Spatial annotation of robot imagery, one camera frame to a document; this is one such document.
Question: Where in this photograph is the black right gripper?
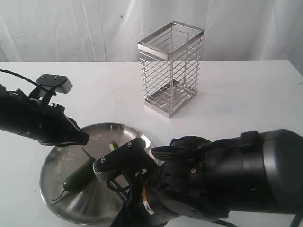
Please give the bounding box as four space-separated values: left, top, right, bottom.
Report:
111 163 232 227

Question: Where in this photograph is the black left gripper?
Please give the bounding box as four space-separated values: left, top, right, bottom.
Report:
0 89 89 147

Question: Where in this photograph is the black kitchen knife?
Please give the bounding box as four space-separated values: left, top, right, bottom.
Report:
81 148 130 201

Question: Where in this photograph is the green chili pepper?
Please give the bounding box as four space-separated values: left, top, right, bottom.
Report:
51 159 95 201

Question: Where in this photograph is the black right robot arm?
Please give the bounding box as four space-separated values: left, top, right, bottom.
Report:
112 129 303 227

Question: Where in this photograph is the round steel plate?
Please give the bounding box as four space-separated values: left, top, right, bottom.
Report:
40 122 153 225

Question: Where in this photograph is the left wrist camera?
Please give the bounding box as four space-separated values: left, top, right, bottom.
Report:
36 74 72 94

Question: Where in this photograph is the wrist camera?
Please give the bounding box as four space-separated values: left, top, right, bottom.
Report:
36 74 72 94
92 138 158 185

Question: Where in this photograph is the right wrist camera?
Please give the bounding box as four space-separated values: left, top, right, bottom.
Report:
92 138 158 185

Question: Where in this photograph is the black left camera cable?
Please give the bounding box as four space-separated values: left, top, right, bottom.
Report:
0 69 57 105

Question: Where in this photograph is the wire mesh utensil holder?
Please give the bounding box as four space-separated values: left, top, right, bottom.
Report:
137 21 204 118

